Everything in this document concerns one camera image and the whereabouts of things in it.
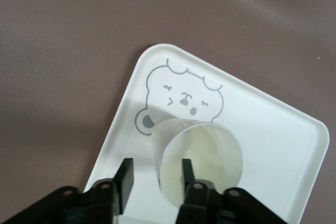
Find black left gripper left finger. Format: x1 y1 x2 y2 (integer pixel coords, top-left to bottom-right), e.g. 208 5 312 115
86 157 136 224

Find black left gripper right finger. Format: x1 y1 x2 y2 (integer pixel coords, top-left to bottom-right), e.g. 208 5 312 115
175 158 224 224

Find white IKEA cup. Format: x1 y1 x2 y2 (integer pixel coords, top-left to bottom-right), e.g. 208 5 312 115
150 118 244 207

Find cream tray with bear print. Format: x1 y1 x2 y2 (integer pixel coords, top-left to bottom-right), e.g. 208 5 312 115
83 42 330 224

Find brown table mat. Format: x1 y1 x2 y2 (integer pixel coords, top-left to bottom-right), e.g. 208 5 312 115
0 0 336 224

